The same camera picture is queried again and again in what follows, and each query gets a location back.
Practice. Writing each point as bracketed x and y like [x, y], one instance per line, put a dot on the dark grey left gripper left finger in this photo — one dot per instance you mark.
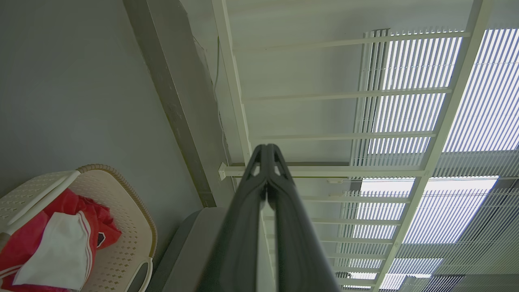
[235, 235]

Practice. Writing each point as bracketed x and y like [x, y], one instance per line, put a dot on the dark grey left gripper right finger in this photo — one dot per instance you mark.
[298, 243]

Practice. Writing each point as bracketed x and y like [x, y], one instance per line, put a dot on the cream perforated laundry basket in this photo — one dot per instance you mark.
[117, 227]

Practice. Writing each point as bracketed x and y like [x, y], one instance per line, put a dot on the grey skirting board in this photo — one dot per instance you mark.
[170, 101]

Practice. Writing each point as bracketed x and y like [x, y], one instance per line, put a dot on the white vertical window blinds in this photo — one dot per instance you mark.
[442, 162]

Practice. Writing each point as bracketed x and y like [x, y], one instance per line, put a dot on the white garment with red stripes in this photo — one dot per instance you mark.
[61, 251]

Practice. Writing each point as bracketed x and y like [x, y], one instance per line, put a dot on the white metal railing frame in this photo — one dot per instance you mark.
[348, 134]

